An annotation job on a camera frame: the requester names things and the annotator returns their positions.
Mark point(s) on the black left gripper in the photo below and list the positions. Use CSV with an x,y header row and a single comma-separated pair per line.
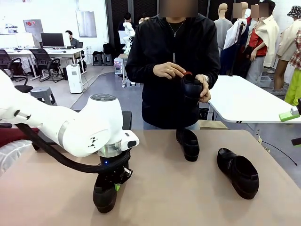
x,y
109,179

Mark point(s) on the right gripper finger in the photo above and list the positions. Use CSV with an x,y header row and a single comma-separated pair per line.
x,y
288,115
296,142

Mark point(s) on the black leather shoe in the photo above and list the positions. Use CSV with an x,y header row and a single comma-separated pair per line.
x,y
191,90
104,200
188,146
237,174

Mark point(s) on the red shoe brush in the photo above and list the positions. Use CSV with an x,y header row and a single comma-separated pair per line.
x,y
188,73

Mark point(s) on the person's left forearm black sleeve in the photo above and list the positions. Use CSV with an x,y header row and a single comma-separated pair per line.
x,y
214,75

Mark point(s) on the person's right forearm black sleeve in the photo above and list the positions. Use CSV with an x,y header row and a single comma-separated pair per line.
x,y
140,73

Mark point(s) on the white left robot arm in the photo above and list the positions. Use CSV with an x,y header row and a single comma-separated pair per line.
x,y
70,131

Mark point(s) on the person's left hand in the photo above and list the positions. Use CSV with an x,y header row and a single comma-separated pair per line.
x,y
205,91

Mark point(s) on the person's right hand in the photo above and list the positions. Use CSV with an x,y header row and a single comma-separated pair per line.
x,y
164,69

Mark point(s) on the neon yellow trousers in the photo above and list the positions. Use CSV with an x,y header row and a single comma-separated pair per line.
x,y
295,89

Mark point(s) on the plastic floor basket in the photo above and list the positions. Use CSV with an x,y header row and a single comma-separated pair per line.
x,y
265,81

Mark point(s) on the white folding table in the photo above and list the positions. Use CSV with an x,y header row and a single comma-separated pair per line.
x,y
247,99

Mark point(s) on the brown cardboard box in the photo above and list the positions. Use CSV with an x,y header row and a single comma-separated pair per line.
x,y
216,126

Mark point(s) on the mannequin with red top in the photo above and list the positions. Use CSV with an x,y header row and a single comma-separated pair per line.
x,y
268,35

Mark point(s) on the silver wristwatch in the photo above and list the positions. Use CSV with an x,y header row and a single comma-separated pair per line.
x,y
207,80

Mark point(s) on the mannequin with white navy garment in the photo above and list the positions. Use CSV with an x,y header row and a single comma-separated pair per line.
x,y
235,35

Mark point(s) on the mannequin with grey top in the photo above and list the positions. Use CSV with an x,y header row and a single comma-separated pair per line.
x,y
225,28

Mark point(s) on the white plastic wrap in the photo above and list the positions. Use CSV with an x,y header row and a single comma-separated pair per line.
x,y
9,155

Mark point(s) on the dark red cloth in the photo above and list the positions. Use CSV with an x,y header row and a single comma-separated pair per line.
x,y
14,136

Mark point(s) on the white air purifier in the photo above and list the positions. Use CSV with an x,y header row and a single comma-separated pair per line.
x,y
74,80

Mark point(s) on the grey plastic stool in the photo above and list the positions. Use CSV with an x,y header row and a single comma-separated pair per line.
x,y
43,94

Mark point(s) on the computer tower with lights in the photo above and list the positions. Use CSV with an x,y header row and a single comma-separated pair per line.
x,y
118,66

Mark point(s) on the small grey stool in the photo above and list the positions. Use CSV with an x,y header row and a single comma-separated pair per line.
x,y
108,58
98,58

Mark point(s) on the black office chair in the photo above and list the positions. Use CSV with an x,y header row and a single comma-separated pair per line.
x,y
38,57
23,88
3,56

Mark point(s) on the black backpack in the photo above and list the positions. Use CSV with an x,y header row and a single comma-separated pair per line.
x,y
108,49

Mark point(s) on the white office desk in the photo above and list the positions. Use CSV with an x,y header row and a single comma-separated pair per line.
x,y
70,50

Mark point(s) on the person in black jacket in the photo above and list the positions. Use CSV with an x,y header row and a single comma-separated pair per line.
x,y
160,47

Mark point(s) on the seated man at desk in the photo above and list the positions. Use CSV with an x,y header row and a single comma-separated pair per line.
x,y
75,42

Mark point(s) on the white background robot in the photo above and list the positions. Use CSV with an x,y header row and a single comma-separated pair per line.
x,y
128,27

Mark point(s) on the black computer monitor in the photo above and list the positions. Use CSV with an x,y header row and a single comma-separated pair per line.
x,y
52,40

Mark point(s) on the background person dark clothes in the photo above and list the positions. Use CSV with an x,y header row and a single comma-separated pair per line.
x,y
127,16

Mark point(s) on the white monitor backs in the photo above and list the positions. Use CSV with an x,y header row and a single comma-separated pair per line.
x,y
21,40

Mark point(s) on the poster with red circle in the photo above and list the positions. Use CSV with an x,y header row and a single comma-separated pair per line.
x,y
33,28

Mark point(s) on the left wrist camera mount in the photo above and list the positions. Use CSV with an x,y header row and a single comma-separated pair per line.
x,y
127,173

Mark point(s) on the grey wall panel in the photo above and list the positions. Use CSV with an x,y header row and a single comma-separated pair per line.
x,y
85,23

